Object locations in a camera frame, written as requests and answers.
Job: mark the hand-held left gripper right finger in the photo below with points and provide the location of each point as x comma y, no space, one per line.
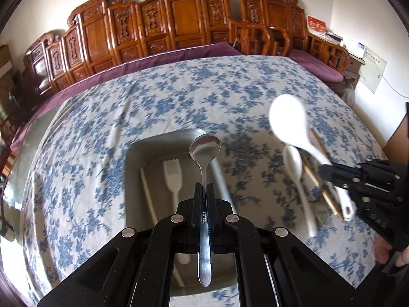
211,192

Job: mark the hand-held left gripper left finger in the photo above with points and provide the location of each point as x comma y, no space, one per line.
198,192

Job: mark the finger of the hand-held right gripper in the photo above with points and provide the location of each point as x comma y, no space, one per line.
326,172
345,185

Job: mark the light bamboo chopstick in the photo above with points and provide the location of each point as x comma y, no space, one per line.
311,176
147,195

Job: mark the dark brown wooden chopstick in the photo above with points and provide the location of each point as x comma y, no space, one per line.
319,147

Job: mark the steel spoon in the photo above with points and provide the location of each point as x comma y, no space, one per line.
204,147

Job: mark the grey utensil tray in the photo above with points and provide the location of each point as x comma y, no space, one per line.
137,182

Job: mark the large white ceramic spoon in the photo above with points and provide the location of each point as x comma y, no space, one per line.
287,115

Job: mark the person's right hand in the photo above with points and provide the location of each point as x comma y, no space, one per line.
382,249

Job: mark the white plastic fork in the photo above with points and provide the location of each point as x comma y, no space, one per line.
172,172

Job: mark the grey plastic bag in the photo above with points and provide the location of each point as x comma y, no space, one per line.
349,94

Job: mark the blue floral tablecloth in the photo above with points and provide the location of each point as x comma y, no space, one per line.
159,102

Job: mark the wooden side table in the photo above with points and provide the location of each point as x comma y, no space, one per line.
353,68

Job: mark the short purple seat cushion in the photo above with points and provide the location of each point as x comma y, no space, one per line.
316,65

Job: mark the white box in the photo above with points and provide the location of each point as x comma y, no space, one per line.
354,46

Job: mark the long purple seat cushion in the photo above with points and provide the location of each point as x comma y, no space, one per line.
204,49

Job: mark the red desk calendar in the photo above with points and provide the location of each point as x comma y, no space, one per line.
315,24

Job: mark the carved wooden armchair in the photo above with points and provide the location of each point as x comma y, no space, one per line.
255,38

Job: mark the short carved wooden sofa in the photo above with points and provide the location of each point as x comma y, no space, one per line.
281,9

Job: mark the long carved wooden sofa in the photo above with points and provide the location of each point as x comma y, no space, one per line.
96,32

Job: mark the white wall chart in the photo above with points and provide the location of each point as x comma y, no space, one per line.
372,67

